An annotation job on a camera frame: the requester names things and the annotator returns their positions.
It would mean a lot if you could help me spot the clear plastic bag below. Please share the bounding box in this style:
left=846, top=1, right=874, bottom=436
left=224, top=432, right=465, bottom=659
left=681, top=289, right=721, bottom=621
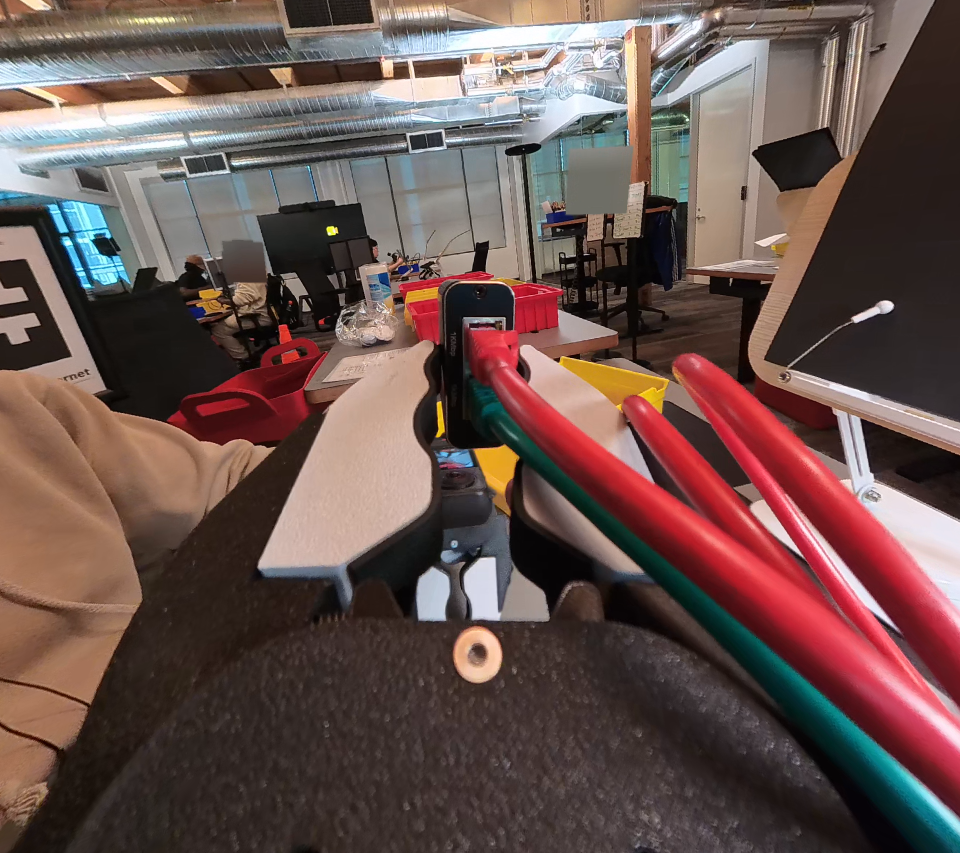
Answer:
left=335, top=300, right=400, bottom=349

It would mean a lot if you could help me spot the grey table with wooden edge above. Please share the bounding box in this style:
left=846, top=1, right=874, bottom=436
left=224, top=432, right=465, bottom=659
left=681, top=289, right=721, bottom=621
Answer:
left=303, top=307, right=621, bottom=406

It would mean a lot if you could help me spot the black framed marker sign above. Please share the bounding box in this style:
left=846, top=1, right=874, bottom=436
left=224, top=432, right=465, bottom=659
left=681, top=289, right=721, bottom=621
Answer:
left=0, top=206, right=108, bottom=395

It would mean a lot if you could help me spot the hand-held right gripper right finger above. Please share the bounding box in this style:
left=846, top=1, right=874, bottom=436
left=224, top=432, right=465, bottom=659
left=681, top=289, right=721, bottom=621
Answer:
left=516, top=345, right=655, bottom=578

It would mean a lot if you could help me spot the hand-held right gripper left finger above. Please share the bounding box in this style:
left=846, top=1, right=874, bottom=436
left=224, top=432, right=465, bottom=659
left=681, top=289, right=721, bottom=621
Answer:
left=257, top=340, right=444, bottom=580

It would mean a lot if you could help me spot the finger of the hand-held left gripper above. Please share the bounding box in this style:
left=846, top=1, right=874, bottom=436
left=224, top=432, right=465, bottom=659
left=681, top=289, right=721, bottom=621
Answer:
left=461, top=555, right=515, bottom=620
left=414, top=562, right=455, bottom=620

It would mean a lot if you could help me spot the white tipped wire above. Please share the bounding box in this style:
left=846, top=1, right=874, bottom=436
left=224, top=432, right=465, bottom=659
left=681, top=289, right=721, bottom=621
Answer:
left=783, top=300, right=896, bottom=374

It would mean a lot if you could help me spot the black ethernet adapter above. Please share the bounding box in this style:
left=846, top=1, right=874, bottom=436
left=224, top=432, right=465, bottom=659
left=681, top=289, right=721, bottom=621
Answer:
left=437, top=279, right=520, bottom=451

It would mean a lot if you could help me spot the black floor lamp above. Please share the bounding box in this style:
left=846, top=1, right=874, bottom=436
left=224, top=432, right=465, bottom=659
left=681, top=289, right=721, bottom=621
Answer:
left=504, top=144, right=546, bottom=284

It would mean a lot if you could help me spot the red storage box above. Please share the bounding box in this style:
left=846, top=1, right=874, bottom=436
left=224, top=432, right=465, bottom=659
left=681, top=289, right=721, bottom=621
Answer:
left=752, top=375, right=839, bottom=430

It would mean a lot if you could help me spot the large air vent grille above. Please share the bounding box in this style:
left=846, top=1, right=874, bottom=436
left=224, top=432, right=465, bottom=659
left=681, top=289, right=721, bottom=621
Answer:
left=272, top=0, right=381, bottom=38

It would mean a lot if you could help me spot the dark hanging jacket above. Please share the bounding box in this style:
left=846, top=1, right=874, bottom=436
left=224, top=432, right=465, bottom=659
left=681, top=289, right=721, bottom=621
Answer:
left=643, top=195, right=681, bottom=293

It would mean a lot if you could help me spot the wooden desk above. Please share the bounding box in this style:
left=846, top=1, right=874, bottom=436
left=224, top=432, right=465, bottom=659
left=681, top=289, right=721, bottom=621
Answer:
left=686, top=259, right=781, bottom=383

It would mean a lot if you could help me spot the wipes canister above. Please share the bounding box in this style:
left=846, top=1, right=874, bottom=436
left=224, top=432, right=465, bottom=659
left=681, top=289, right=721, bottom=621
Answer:
left=358, top=262, right=396, bottom=314

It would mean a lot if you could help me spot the green ethernet cable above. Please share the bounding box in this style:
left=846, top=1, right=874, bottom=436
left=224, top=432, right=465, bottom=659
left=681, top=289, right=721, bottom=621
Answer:
left=466, top=380, right=960, bottom=853

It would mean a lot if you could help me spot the black board with wooden edge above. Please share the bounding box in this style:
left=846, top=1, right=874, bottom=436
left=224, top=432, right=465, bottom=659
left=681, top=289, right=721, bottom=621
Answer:
left=748, top=0, right=960, bottom=457
left=752, top=127, right=856, bottom=254

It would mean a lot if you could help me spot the white paper sheet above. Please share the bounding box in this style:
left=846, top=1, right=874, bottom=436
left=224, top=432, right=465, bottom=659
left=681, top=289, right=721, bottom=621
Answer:
left=330, top=349, right=410, bottom=382

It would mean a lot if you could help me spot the wooden post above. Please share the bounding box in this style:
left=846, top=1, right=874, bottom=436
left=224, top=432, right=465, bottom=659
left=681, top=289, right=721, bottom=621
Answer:
left=624, top=26, right=655, bottom=202

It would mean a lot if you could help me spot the yellow ribbed bin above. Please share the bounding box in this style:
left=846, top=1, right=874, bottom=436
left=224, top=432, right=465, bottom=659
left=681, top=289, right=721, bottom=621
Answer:
left=403, top=275, right=526, bottom=328

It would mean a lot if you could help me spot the black television screen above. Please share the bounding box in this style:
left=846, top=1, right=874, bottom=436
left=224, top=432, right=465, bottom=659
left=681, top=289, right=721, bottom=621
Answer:
left=257, top=200, right=370, bottom=277

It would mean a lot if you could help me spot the white board stand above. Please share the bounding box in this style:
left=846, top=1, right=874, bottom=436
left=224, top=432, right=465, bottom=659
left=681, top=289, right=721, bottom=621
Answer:
left=750, top=410, right=960, bottom=637

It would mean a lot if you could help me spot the white door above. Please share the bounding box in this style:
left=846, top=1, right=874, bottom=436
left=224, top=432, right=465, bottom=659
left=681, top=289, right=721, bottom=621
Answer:
left=688, top=64, right=756, bottom=269

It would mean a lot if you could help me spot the long red ribbed bin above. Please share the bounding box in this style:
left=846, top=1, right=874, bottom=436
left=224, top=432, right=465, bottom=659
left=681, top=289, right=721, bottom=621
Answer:
left=408, top=279, right=565, bottom=344

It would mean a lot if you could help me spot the red ethernet cable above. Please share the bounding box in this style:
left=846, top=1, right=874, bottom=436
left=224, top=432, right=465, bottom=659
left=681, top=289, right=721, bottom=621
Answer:
left=457, top=315, right=960, bottom=820

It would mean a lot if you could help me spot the yellow plastic bin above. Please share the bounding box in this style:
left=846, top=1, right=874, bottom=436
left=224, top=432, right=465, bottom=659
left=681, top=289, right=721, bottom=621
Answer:
left=433, top=355, right=671, bottom=518

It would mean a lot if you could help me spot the red tote with handles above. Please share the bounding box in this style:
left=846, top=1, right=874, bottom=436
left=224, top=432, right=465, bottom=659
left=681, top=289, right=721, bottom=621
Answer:
left=167, top=337, right=329, bottom=447

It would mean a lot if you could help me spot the large silver air duct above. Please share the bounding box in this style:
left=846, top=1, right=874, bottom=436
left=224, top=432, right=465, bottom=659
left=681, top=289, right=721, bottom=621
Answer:
left=0, top=0, right=714, bottom=91

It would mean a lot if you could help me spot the person's left forearm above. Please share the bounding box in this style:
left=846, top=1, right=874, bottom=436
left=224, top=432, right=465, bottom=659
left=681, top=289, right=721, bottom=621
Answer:
left=0, top=369, right=275, bottom=607

